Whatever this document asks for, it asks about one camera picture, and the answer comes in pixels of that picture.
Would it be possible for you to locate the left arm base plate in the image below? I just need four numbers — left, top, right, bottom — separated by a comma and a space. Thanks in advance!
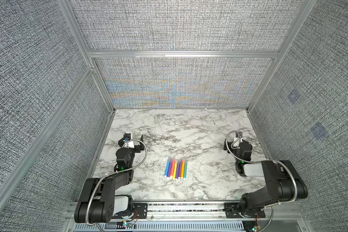
112, 203, 148, 220

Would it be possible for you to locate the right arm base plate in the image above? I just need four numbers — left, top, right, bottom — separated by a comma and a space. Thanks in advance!
223, 203, 265, 218

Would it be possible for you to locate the blue highlighter pen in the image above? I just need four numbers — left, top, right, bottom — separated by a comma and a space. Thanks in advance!
164, 159, 171, 177

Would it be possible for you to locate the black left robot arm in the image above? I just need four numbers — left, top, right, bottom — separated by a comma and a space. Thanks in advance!
74, 133, 148, 225

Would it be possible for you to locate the purple highlighter pen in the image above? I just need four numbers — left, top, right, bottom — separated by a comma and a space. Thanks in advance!
177, 160, 182, 179
167, 159, 174, 178
175, 160, 181, 179

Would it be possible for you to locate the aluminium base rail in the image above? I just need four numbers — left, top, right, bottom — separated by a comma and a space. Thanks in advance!
64, 200, 308, 223

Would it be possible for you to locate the white vented cable duct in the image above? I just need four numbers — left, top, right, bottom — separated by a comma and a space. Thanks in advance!
74, 221, 245, 232

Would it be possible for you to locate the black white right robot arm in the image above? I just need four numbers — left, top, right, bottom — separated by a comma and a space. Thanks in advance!
223, 130, 308, 218

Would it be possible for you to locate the green highlighter pen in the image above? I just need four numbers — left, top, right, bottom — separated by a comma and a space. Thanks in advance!
183, 162, 188, 179

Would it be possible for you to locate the orange highlighter pen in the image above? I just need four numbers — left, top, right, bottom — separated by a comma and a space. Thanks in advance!
180, 160, 185, 179

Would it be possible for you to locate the yellow highlighter pen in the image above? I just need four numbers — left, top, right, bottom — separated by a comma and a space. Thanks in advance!
172, 161, 177, 179

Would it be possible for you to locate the pink highlighter pen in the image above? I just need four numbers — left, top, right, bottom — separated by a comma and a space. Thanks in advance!
168, 159, 176, 178

